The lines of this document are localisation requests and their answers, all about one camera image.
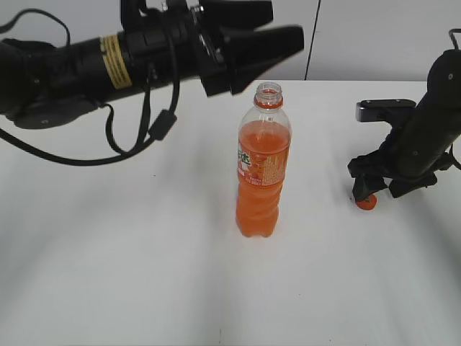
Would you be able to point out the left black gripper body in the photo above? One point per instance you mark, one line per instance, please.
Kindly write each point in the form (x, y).
(181, 42)

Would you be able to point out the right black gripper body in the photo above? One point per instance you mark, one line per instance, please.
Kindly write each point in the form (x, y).
(403, 172)

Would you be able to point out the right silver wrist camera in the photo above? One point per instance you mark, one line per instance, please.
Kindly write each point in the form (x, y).
(391, 111)

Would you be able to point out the orange soda plastic bottle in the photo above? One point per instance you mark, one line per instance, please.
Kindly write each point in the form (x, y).
(264, 138)

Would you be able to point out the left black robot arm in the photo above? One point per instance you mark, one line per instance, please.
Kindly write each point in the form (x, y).
(43, 86)

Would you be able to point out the orange bottle cap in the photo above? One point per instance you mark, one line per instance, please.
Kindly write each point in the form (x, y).
(368, 203)

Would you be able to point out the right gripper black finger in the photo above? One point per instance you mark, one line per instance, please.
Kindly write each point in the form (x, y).
(366, 185)

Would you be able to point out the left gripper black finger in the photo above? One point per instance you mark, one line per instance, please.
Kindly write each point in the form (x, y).
(250, 53)
(237, 17)

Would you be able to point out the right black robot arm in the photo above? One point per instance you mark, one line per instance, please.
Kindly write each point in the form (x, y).
(421, 137)

